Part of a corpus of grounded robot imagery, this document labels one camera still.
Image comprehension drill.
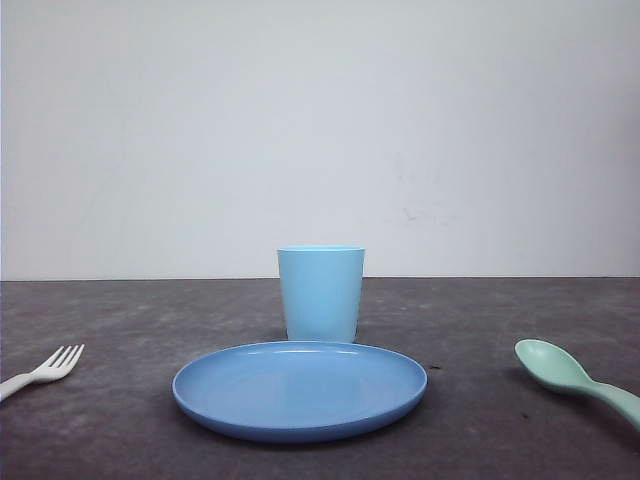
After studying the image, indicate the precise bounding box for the mint green plastic spoon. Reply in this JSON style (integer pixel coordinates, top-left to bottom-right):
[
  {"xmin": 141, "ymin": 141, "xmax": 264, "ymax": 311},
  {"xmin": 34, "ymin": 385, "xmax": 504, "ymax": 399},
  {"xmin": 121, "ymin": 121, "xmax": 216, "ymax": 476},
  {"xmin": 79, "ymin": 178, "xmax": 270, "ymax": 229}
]
[{"xmin": 514, "ymin": 339, "xmax": 639, "ymax": 430}]

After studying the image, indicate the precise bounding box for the light blue plastic cup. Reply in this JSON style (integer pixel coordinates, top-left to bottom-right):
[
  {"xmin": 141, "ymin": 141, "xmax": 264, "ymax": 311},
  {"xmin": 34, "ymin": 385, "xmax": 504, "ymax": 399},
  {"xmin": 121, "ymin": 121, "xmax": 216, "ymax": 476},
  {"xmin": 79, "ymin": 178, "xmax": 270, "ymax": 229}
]
[{"xmin": 277, "ymin": 245, "xmax": 365, "ymax": 343}]

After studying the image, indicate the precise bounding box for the white plastic fork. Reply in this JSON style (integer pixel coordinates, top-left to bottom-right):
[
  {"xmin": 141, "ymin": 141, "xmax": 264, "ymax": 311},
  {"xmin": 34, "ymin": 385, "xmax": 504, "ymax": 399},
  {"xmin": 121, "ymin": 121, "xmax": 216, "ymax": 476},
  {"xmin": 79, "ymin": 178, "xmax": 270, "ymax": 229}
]
[{"xmin": 1, "ymin": 344, "xmax": 85, "ymax": 401}]

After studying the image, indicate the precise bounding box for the blue plastic plate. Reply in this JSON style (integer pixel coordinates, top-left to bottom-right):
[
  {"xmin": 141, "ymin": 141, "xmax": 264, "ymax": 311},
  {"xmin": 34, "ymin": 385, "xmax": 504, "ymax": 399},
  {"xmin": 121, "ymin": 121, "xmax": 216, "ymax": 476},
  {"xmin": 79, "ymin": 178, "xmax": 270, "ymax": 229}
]
[{"xmin": 172, "ymin": 341, "xmax": 428, "ymax": 443}]

